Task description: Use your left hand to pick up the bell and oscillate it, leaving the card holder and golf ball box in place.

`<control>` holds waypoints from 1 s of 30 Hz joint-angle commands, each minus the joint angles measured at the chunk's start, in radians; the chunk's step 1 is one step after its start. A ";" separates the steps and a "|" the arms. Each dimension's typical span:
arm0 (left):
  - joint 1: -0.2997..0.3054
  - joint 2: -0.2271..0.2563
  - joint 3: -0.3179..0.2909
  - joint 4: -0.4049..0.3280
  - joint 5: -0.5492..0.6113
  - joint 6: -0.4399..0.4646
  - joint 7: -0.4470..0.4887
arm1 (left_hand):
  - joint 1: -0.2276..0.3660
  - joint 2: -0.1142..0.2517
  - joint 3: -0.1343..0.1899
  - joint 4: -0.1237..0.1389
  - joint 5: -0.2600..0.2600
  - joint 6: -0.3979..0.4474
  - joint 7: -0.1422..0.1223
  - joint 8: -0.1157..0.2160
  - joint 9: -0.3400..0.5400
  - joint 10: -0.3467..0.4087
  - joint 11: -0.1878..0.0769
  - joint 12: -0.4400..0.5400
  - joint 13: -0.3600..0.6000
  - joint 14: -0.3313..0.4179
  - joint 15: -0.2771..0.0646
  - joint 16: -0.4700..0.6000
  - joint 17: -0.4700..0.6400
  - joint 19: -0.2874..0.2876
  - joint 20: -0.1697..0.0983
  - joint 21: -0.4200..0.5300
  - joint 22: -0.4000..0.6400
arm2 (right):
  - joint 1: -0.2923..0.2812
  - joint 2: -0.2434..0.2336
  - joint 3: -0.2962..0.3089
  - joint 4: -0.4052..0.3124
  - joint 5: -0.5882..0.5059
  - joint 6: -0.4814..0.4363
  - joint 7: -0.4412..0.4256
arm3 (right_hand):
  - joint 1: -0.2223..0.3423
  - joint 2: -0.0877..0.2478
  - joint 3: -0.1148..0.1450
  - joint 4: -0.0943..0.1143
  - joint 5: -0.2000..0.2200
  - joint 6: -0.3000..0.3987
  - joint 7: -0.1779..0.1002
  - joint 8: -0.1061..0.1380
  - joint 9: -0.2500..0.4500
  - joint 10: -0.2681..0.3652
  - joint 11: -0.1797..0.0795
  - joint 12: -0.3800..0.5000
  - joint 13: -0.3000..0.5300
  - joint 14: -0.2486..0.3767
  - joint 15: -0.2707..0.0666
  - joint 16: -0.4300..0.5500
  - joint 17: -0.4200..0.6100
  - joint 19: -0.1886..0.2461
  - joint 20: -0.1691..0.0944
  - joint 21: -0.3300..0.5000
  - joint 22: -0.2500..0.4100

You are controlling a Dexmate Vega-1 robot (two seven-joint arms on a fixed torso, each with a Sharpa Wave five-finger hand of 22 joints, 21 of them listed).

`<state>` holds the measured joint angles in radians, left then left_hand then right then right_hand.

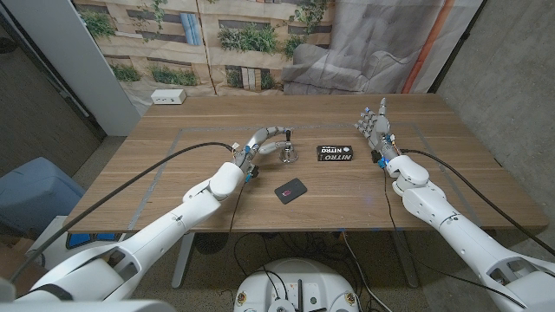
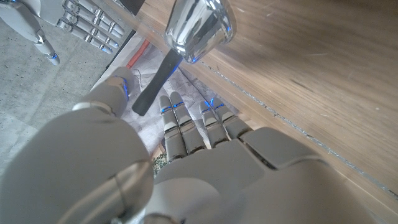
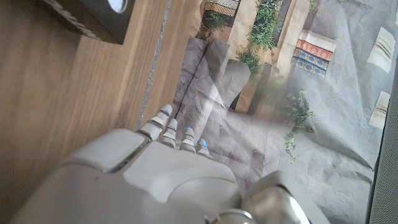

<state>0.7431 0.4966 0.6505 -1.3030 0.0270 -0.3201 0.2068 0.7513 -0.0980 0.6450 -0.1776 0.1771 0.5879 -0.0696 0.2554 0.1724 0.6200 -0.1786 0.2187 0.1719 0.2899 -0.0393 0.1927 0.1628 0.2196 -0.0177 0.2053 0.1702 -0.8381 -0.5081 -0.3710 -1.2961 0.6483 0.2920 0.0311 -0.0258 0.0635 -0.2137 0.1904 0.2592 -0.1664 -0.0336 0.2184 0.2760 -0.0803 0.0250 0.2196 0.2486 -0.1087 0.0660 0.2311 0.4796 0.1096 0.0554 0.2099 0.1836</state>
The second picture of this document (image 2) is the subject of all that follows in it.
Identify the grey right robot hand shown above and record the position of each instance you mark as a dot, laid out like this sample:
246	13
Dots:
62	12

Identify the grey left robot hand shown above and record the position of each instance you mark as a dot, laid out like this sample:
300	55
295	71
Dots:
93	161

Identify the black NITRO golf ball box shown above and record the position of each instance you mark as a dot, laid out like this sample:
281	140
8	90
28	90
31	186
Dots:
132	5

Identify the printed fabric backdrop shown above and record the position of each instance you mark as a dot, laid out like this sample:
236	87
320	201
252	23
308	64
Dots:
189	84

